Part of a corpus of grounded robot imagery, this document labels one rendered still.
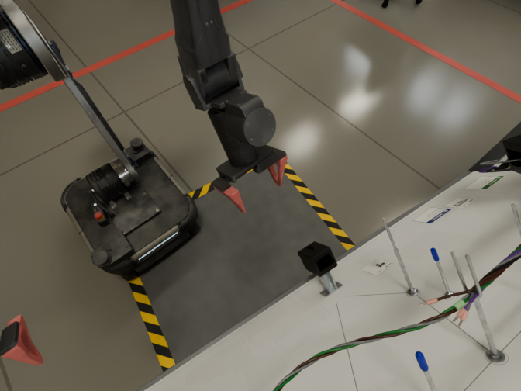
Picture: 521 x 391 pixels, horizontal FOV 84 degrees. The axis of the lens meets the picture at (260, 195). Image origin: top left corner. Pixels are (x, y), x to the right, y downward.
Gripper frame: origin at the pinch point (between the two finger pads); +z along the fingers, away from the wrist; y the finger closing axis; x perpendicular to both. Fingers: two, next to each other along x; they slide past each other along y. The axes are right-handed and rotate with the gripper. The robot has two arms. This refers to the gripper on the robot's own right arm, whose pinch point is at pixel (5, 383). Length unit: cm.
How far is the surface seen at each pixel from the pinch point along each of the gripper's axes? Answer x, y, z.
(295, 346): -18.8, 36.8, 16.7
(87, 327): 90, -24, 69
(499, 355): -41, 52, 8
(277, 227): 72, 83, 79
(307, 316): -15.0, 42.7, 19.1
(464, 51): 88, 320, 70
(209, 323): 57, 23, 88
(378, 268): -18, 61, 20
